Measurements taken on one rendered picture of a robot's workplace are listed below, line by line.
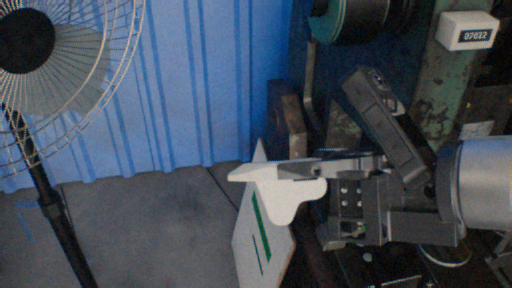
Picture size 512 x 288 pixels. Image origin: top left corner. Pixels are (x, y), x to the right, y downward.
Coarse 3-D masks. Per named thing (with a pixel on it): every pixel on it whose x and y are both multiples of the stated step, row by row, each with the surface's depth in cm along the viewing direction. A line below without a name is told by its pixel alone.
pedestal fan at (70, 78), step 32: (0, 0) 52; (64, 0) 60; (0, 32) 54; (32, 32) 58; (64, 32) 63; (96, 32) 69; (0, 64) 56; (32, 64) 60; (64, 64) 73; (96, 64) 72; (128, 64) 87; (0, 96) 71; (32, 96) 63; (64, 96) 78; (96, 96) 83; (32, 160) 76; (64, 224) 98
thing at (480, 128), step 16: (496, 64) 78; (480, 80) 73; (496, 80) 73; (480, 96) 72; (496, 96) 73; (480, 112) 75; (496, 112) 76; (464, 128) 76; (480, 128) 77; (496, 128) 79
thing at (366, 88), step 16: (352, 80) 37; (368, 80) 37; (384, 80) 38; (352, 96) 38; (368, 96) 37; (384, 96) 37; (368, 112) 37; (384, 112) 36; (400, 112) 38; (384, 128) 36; (400, 128) 35; (416, 128) 38; (384, 144) 36; (400, 144) 35; (416, 144) 35; (400, 160) 35; (416, 160) 34; (432, 160) 36; (400, 176) 35; (416, 176) 35
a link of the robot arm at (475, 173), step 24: (480, 144) 31; (504, 144) 30; (456, 168) 32; (480, 168) 30; (504, 168) 29; (456, 192) 32; (480, 192) 30; (504, 192) 29; (480, 216) 31; (504, 216) 29
